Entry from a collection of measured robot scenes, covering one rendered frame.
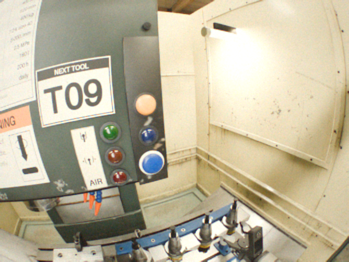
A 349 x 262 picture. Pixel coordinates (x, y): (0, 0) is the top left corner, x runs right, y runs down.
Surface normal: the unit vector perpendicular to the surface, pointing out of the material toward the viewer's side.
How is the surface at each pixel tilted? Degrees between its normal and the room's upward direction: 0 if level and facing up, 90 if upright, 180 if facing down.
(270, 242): 24
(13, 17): 90
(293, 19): 90
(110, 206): 90
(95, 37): 90
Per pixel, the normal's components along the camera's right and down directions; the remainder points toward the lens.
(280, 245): -0.42, -0.80
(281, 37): -0.90, 0.18
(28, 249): 0.32, -0.94
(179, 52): 0.42, 0.24
